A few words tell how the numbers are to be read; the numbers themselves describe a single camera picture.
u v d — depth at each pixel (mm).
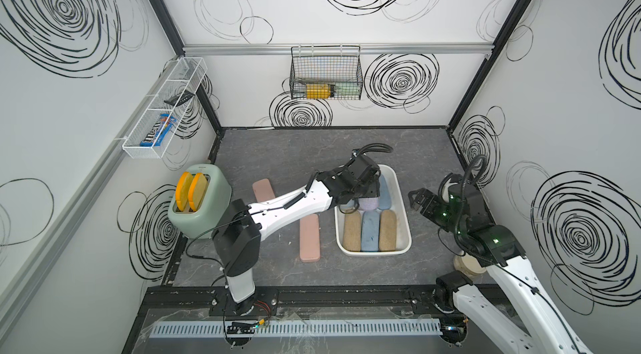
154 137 698
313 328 963
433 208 642
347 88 866
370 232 846
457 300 612
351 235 833
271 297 749
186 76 905
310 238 852
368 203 757
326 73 991
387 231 847
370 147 592
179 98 758
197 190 758
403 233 856
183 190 734
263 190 980
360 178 599
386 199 936
